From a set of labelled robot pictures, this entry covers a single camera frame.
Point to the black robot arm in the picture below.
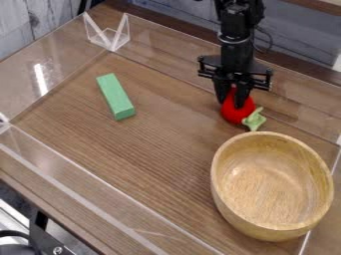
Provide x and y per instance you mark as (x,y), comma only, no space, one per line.
(238,17)

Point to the green rectangular block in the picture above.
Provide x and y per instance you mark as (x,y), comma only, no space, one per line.
(117,97)

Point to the wooden bowl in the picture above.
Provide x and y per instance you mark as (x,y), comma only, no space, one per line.
(272,185)

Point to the black table clamp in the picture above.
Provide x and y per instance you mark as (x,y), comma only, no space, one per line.
(48,244)

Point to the clear acrylic corner bracket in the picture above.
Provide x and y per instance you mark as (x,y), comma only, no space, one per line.
(110,38)

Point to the red plush strawberry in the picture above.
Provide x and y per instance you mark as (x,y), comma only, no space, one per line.
(246,116)

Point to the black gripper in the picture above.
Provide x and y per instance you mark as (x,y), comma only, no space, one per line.
(254,71)

